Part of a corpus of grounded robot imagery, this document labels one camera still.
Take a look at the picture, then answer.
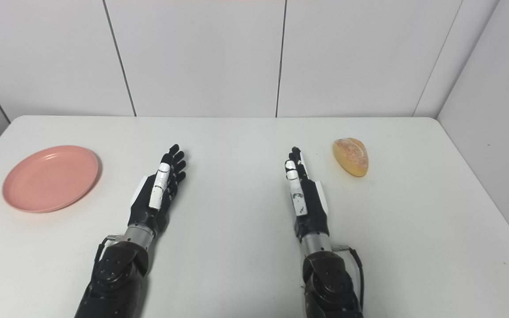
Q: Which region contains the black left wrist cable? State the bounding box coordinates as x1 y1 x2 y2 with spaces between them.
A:
93 235 125 270

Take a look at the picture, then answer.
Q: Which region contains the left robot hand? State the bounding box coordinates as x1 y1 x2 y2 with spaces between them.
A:
128 144 187 234

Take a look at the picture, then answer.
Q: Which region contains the pink plate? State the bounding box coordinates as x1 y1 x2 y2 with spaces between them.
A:
2 145 99 213

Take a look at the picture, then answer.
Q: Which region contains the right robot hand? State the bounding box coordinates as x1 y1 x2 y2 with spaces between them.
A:
285 147 330 242

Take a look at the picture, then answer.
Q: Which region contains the golden bread roll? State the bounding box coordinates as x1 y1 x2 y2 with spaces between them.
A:
332 137 369 178

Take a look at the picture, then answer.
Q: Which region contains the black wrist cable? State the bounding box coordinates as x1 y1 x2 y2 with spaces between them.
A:
93 235 125 270
335 244 365 312

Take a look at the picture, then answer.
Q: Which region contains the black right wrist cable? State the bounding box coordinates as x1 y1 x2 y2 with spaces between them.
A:
335 244 365 312

